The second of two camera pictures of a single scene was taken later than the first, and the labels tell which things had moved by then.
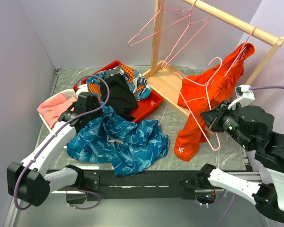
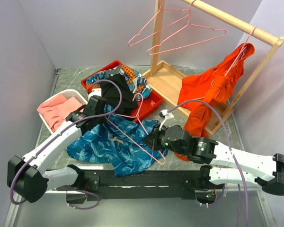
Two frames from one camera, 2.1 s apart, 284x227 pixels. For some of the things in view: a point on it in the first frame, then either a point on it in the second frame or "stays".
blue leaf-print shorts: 128,145 stays
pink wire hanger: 152,18 stays
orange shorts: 212,86 stays
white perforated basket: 67,94 stays
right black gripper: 210,117 to 152,140
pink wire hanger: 208,99 to 143,126
